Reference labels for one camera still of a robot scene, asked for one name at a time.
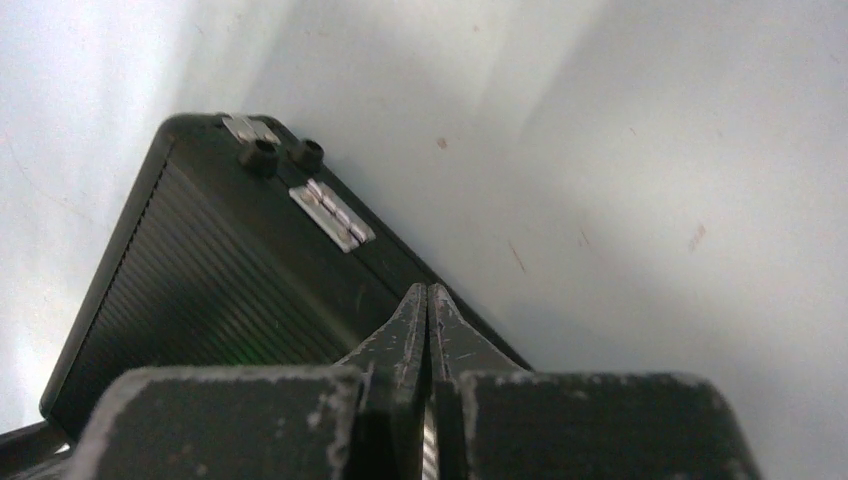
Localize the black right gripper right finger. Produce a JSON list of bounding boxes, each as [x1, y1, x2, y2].
[[427, 283, 527, 479]]

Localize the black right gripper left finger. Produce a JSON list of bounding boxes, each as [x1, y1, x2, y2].
[[331, 283, 428, 479]]

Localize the black aluminium poker case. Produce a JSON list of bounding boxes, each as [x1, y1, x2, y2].
[[1, 114, 532, 479]]

